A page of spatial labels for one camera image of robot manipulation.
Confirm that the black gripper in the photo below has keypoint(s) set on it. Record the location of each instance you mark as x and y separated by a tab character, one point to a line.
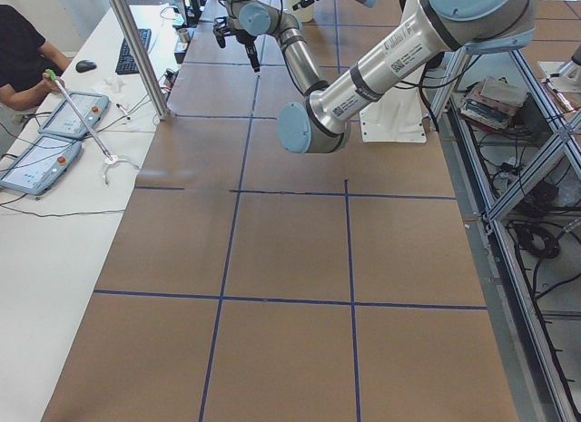
247	42

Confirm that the white mug with handle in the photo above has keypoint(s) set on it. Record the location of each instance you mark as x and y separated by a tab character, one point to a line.
303	10

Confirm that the person's forearm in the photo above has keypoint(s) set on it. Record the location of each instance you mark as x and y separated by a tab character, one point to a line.
24	100

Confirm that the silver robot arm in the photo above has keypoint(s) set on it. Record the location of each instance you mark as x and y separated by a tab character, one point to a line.
246	20
321	124

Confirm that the small metal cup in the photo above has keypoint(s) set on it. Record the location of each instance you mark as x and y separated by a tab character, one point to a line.
184	35

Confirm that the person's hand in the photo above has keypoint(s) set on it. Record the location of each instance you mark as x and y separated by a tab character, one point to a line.
52	85

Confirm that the black computer mouse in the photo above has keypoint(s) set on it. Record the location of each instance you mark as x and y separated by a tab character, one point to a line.
84	66

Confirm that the upper teach pendant tablet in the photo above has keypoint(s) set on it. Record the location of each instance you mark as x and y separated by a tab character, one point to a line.
64	122

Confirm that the teach pendant tablet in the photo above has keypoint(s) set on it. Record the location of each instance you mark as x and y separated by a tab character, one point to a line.
64	122
40	166

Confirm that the long reacher grabber stick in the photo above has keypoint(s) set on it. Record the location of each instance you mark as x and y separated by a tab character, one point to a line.
109	159

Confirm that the lower teach pendant tablet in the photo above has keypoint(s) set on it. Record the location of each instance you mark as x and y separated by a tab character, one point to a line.
40	166

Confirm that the stack of books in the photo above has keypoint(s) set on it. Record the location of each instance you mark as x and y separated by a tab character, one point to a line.
492	103

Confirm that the aluminium frame post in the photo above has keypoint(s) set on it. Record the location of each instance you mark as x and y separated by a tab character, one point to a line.
130	31

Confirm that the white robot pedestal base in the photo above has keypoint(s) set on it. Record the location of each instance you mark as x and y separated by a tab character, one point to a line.
396	117

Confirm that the aluminium table frame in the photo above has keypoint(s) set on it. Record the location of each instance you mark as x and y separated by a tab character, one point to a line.
522	185

